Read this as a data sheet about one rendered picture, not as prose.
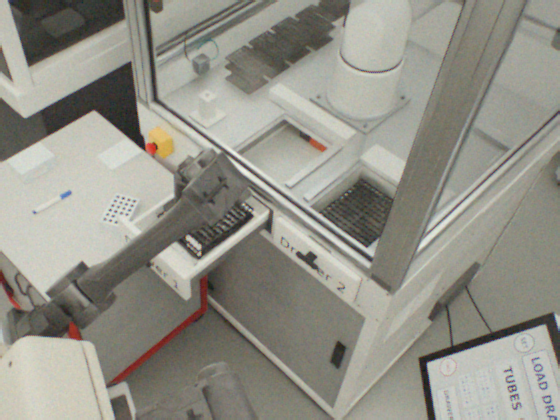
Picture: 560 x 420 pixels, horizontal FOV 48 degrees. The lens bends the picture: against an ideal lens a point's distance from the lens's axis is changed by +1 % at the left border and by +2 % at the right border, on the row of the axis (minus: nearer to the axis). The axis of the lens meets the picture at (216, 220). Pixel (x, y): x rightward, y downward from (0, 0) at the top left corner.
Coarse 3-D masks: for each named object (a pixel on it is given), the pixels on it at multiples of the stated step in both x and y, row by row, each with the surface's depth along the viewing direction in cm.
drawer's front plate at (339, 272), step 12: (276, 228) 175; (288, 228) 170; (276, 240) 179; (288, 240) 174; (300, 240) 169; (288, 252) 177; (324, 252) 165; (324, 264) 166; (336, 264) 163; (324, 276) 170; (336, 276) 165; (348, 276) 161; (336, 288) 169; (348, 288) 164; (348, 300) 168
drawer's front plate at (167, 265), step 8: (120, 216) 173; (120, 224) 174; (128, 224) 171; (120, 232) 178; (128, 232) 173; (136, 232) 169; (128, 240) 177; (160, 256) 164; (168, 256) 164; (160, 264) 168; (168, 264) 163; (176, 264) 163; (168, 272) 166; (176, 272) 162; (184, 272) 161; (168, 280) 170; (176, 280) 165; (184, 280) 160; (176, 288) 169; (184, 288) 164; (184, 296) 167
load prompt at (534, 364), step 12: (528, 360) 122; (540, 360) 121; (528, 372) 121; (540, 372) 120; (552, 372) 118; (528, 384) 120; (540, 384) 119; (552, 384) 117; (540, 396) 118; (552, 396) 116; (540, 408) 117; (552, 408) 115
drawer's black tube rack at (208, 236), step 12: (228, 216) 176; (240, 216) 181; (252, 216) 180; (204, 228) 174; (216, 228) 174; (228, 228) 174; (180, 240) 175; (204, 240) 171; (216, 240) 175; (192, 252) 172; (204, 252) 172
